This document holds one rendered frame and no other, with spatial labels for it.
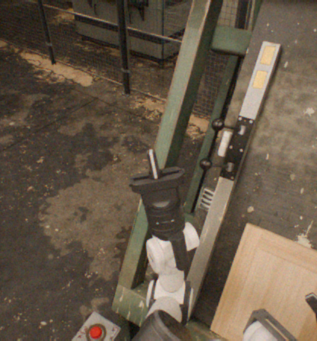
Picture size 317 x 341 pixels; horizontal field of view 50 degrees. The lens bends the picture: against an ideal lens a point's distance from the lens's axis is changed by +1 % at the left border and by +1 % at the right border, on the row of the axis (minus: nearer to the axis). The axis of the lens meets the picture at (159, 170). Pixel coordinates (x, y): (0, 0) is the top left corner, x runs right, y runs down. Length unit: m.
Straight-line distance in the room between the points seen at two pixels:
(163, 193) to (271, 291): 0.59
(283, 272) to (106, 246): 1.69
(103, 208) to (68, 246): 0.43
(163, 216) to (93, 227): 2.02
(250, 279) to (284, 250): 0.15
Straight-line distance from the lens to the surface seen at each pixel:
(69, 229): 2.79
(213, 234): 1.16
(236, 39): 1.21
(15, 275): 2.66
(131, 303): 1.39
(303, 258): 1.15
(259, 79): 1.09
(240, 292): 1.23
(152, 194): 0.75
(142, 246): 1.28
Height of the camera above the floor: 2.09
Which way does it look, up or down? 41 degrees down
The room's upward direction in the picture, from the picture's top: straight up
